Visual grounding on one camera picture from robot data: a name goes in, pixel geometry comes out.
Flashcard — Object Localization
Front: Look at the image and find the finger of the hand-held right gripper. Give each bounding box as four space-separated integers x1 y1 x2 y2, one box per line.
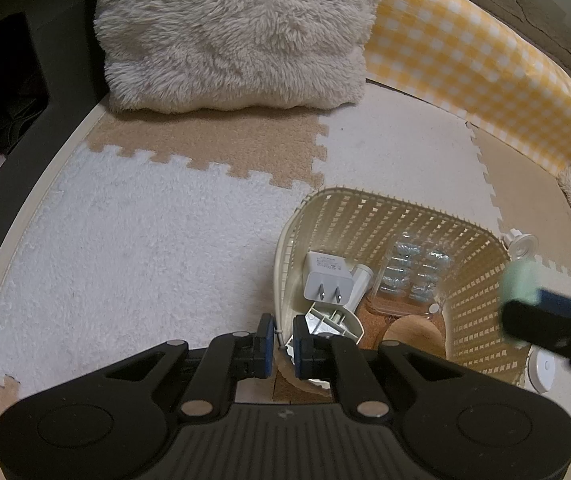
535 287 571 322
500 300 571 361

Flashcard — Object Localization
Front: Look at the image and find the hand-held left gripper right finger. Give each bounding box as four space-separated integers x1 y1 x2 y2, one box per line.
291 315 461 418

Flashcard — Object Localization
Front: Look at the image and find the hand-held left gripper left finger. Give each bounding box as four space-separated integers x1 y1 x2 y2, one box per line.
103 312 276 418

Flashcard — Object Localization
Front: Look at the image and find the white plug adapter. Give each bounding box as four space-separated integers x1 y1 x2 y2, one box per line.
290 264 373 346

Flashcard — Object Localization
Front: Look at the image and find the pale green block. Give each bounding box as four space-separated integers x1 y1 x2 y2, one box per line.
499 260 541 306

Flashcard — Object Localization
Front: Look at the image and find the cream plastic lattice basket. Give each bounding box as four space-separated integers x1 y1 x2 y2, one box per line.
273 187 529 396

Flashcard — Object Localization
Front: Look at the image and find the white wall charger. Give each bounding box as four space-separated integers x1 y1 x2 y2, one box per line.
303 251 353 307

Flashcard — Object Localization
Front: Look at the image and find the round wooden disc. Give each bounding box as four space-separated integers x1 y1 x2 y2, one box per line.
383 315 446 361

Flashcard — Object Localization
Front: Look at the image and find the white foam mat tile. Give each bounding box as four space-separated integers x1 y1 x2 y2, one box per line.
530 255 571 480
0 142 316 401
313 82 503 233

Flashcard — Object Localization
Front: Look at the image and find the white round puck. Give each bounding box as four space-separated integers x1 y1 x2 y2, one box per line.
528 347 561 393

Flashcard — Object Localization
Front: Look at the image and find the white suction cup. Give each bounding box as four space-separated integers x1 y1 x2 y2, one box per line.
499 229 536 263

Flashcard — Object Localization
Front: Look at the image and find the round cork coaster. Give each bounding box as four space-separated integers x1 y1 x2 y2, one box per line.
355 297 446 356

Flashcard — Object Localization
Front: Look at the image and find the clear plastic blister pack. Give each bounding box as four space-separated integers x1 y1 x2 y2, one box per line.
373 232 453 313

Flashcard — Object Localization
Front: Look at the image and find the yellow white checkered cushion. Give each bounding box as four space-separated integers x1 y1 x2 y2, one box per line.
365 0 571 173

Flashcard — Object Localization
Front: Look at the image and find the large white fluffy pillow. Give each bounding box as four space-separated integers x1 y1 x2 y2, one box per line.
90 0 389 113

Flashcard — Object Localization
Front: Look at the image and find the black cabinet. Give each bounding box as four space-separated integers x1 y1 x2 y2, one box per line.
0 0 111 356

